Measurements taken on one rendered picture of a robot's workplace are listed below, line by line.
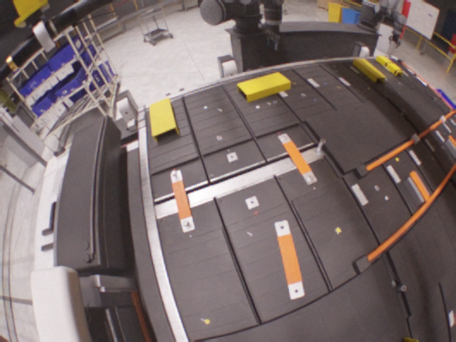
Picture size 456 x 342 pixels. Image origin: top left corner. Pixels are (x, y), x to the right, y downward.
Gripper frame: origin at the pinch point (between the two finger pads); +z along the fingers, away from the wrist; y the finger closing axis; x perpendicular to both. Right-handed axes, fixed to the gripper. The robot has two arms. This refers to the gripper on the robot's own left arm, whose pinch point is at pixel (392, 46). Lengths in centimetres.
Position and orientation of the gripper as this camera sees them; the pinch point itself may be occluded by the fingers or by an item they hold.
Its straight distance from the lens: 240.1
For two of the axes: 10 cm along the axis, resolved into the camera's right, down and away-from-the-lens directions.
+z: 1.2, 5.1, 8.5
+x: -9.4, 3.3, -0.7
